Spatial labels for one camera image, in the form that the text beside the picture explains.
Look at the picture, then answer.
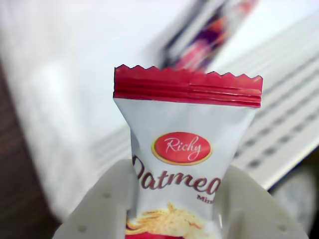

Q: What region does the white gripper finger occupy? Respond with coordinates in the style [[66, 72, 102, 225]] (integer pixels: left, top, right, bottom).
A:
[[51, 159, 140, 239], [213, 164, 311, 239]]

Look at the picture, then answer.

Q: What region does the small red white candy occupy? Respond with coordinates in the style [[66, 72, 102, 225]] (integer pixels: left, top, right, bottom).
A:
[[112, 64, 264, 239]]

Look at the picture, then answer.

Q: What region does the white perforated plastic tray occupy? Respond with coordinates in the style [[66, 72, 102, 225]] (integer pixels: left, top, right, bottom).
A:
[[0, 0, 319, 220]]

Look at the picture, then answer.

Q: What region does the long colourful cartoon snack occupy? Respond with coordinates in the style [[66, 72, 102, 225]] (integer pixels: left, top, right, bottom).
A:
[[159, 0, 260, 74]]

